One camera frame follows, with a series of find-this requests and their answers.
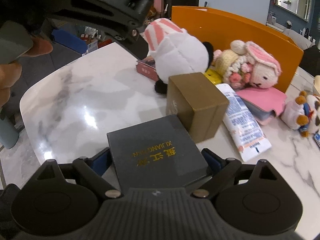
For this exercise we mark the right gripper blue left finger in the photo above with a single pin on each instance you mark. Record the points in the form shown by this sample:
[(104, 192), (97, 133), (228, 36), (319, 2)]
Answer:
[(101, 162)]

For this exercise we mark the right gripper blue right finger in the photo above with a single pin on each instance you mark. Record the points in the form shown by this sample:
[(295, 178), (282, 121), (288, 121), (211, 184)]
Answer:
[(215, 163)]

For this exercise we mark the white cream tube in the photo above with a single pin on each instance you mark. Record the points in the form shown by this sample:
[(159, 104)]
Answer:
[(242, 126)]

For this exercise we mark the dark grey gift box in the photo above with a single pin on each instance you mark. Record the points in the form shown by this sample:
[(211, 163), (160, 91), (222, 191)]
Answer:
[(156, 154)]

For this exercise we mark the white panda plush toy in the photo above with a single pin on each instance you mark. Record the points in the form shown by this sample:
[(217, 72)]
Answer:
[(174, 52)]

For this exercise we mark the pink wallet case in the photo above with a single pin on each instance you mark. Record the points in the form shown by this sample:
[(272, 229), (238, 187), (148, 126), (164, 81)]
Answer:
[(264, 104)]

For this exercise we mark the yellow tape measure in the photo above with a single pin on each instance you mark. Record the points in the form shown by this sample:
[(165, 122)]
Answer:
[(213, 76)]

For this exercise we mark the sailor dog plush toy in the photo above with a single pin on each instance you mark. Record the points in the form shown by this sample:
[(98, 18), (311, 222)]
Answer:
[(302, 114)]

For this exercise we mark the crochet bunny doll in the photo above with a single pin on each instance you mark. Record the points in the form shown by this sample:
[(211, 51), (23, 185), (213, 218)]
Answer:
[(246, 64)]

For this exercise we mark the person's hand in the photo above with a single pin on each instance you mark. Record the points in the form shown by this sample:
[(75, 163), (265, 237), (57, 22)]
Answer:
[(11, 72)]

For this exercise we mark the brown cardboard box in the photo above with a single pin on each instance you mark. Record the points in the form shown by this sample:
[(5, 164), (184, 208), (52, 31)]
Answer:
[(198, 103)]

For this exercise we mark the small red card box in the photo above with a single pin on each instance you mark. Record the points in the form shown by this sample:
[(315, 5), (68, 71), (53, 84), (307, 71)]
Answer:
[(147, 68)]

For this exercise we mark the orange storage box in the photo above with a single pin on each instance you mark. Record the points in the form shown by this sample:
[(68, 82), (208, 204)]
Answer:
[(220, 28)]

